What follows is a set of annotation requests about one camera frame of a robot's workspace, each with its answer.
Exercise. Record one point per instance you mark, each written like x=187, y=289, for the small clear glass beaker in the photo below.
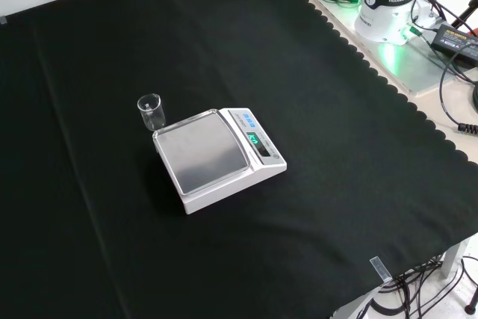
x=151, y=115

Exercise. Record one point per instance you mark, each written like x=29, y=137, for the white electronic balance steel pan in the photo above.
x=209, y=154

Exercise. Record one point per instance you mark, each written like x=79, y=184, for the black scalloped bench cloth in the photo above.
x=261, y=54

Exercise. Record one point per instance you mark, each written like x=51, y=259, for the clear tape piece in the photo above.
x=3, y=19
x=381, y=269

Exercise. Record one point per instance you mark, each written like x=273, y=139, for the black power adapter brick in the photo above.
x=455, y=40

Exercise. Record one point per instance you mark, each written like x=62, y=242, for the grey table leg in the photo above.
x=452, y=259

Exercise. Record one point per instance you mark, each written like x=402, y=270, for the black tripod leg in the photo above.
x=467, y=9

